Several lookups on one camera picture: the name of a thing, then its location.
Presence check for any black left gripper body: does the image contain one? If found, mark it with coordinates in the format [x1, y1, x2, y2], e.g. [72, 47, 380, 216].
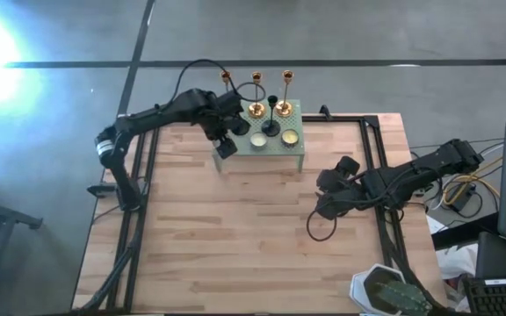
[208, 111, 244, 140]

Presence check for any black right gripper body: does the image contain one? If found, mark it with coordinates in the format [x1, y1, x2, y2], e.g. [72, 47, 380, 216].
[316, 169, 368, 205]

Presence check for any candle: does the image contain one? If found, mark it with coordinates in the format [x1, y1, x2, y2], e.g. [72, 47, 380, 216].
[280, 128, 300, 147]
[249, 131, 269, 149]

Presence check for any black candlestick holder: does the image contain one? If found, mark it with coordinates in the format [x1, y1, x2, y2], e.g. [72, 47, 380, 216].
[260, 94, 282, 138]

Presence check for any green perforated metal shelf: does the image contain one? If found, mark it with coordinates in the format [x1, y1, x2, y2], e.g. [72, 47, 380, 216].
[211, 98, 306, 175]

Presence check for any white angular plant pot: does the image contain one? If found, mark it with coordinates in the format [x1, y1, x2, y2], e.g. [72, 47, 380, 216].
[349, 262, 408, 316]

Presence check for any green cactus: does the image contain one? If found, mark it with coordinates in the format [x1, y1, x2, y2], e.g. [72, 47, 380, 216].
[374, 279, 433, 315]

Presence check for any black power adapter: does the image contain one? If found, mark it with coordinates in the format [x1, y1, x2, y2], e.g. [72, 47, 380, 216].
[452, 183, 477, 212]

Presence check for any black side desk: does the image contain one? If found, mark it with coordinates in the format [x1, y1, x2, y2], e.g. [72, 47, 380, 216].
[430, 212, 500, 251]

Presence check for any white plastic bag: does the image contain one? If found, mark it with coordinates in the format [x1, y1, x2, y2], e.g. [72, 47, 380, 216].
[426, 214, 481, 304]

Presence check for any black box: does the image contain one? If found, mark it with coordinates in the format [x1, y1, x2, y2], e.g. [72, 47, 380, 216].
[474, 231, 506, 280]

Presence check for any black keyboard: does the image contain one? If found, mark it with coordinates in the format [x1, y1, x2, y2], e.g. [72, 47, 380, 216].
[462, 275, 506, 316]

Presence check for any black aluminium table frame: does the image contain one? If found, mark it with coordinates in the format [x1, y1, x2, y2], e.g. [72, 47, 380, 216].
[72, 114, 447, 315]

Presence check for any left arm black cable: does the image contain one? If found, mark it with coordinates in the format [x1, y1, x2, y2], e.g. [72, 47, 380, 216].
[171, 59, 267, 104]

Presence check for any white cable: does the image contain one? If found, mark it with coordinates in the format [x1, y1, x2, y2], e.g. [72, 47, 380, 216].
[428, 144, 504, 212]

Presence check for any yellow cable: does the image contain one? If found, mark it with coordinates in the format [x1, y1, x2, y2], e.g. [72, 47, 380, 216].
[441, 155, 502, 207]

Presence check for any thin black cable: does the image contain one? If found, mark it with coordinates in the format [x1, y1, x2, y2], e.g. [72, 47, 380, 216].
[408, 138, 504, 153]

